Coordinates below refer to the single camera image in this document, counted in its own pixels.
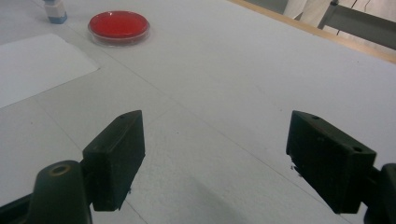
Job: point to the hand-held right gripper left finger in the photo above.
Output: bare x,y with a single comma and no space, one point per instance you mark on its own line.
115,161

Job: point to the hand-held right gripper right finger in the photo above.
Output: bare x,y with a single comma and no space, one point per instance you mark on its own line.
327,161

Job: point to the white paper sheet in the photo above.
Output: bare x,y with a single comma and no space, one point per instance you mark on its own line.
37,65

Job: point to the round red ink pad dish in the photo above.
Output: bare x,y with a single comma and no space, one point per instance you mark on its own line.
118,25

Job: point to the blue stamp cap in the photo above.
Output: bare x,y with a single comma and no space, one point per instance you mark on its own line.
58,18

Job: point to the white table cover sheet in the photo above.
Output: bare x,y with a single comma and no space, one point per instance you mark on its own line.
218,77

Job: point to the white metal desk frame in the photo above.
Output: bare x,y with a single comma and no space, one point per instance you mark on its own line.
358,23

